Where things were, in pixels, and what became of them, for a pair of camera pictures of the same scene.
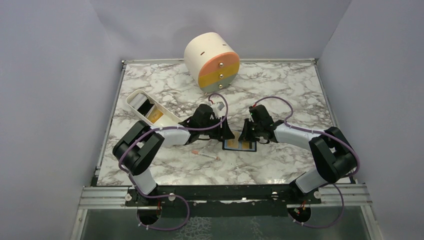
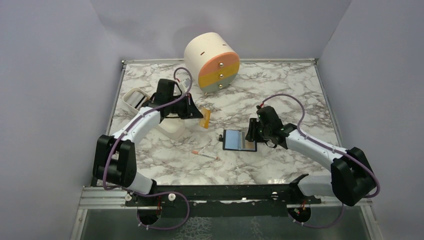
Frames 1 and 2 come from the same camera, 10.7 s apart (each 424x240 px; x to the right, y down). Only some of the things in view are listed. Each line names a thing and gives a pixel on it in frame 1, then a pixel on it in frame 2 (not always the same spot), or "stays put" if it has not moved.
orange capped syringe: [196, 152] stays put
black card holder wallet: [233, 144] stays put
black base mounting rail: [223, 200] stays put
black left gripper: [226, 132] to [191, 110]
